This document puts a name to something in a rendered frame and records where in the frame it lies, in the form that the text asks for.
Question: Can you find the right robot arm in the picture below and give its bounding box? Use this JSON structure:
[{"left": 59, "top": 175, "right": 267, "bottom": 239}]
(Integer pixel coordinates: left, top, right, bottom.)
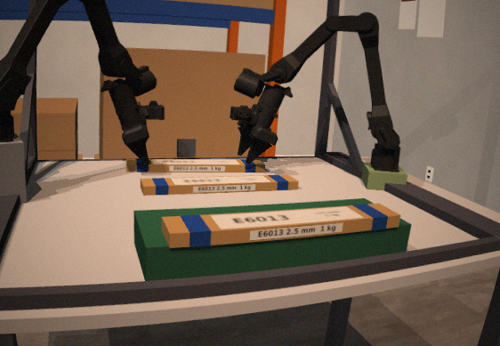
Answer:
[{"left": 0, "top": 0, "right": 165, "bottom": 142}]

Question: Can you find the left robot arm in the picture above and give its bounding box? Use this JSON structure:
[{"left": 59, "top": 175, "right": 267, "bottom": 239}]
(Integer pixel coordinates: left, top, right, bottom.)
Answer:
[{"left": 230, "top": 12, "right": 400, "bottom": 173}]

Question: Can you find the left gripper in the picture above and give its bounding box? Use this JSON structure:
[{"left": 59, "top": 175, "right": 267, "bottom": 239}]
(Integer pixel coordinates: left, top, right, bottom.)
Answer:
[{"left": 238, "top": 101, "right": 278, "bottom": 164}]

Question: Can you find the green rectangular block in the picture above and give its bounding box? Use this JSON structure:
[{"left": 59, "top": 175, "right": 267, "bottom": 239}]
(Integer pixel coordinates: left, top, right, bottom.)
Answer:
[{"left": 133, "top": 198, "right": 411, "bottom": 281}]

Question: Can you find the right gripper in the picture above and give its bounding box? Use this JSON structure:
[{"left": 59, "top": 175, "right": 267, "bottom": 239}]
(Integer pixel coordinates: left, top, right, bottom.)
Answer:
[{"left": 115, "top": 99, "right": 149, "bottom": 165}]

